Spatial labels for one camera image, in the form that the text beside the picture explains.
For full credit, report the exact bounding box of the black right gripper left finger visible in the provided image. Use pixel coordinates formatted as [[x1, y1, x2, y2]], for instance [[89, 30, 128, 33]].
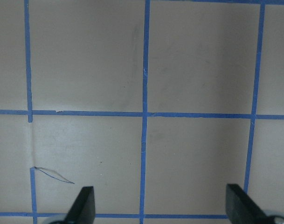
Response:
[[63, 186, 96, 224]]

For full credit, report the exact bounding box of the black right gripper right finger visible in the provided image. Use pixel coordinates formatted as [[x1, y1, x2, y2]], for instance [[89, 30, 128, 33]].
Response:
[[226, 184, 268, 224]]

